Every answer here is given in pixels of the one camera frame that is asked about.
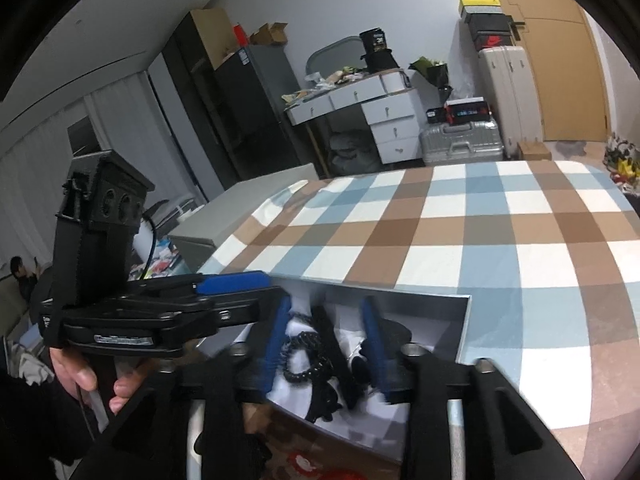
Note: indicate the long black hair clip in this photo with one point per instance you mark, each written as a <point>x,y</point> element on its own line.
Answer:
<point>332,355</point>

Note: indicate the clutter of desk things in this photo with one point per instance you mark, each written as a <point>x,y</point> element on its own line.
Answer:
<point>320,87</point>

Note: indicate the black box with red trim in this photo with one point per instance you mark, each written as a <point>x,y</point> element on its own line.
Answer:
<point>467,112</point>

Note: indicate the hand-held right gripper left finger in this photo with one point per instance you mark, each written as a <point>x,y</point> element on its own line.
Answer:
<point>274,347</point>

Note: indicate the yellow shoe box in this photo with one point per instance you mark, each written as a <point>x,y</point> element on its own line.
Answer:
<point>480,5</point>

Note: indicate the flat cardboard sheet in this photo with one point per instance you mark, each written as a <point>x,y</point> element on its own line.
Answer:
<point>215,35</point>

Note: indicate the white upright suitcase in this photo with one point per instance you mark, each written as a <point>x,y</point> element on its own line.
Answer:
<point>510,100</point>

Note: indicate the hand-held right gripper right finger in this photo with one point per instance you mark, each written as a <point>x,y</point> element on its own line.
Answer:
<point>378,347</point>

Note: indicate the dark refrigerator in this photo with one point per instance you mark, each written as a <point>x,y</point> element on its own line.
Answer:
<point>255,110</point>

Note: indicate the silver suitcase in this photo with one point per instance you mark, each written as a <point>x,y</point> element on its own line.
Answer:
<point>462,145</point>

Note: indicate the grey bedding bundle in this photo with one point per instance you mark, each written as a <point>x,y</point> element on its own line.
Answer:
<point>352,152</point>

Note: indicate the grey arched mirror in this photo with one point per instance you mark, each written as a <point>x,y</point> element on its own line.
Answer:
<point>330,57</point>

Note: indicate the small red hair ornament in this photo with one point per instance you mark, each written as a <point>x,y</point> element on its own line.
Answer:
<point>305,462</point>

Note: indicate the person's left hand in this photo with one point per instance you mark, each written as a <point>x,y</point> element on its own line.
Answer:
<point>75,372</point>

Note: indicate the white desk with drawers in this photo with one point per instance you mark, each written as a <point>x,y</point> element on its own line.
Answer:
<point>395,125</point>

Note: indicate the dark wardrobe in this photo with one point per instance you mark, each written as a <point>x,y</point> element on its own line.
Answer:
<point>195,105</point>

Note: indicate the silver cardboard box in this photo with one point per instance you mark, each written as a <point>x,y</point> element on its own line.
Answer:
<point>435,320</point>

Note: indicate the small cardboard box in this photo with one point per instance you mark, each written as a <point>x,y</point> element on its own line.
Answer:
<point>534,151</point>

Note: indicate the black wrapped flower bouquet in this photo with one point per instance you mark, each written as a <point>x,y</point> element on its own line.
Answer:
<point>432,75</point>

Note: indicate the white curtain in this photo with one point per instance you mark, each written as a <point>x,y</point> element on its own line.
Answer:
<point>120,135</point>

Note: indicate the checked tablecloth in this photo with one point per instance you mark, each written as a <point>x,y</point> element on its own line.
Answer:
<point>500,240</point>

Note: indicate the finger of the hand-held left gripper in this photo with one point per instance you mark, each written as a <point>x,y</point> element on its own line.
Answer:
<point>240,310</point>
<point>230,281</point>

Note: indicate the wooden door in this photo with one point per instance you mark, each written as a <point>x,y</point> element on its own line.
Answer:
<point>565,75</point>

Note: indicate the person's left forearm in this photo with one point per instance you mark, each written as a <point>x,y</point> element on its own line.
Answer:
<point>30,410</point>

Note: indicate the black bag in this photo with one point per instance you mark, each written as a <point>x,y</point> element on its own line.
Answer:
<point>379,52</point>

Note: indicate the grey drawer cabinet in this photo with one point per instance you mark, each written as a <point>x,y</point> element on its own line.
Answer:
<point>235,215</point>

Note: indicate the small black box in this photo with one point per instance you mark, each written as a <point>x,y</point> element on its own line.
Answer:
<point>436,116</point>

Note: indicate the open cardboard box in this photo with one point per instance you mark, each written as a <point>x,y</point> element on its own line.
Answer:
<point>270,35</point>

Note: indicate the red and black shoe box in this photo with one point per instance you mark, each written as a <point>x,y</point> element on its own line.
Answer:
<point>495,41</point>

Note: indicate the white bottle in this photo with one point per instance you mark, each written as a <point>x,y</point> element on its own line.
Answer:
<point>145,240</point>

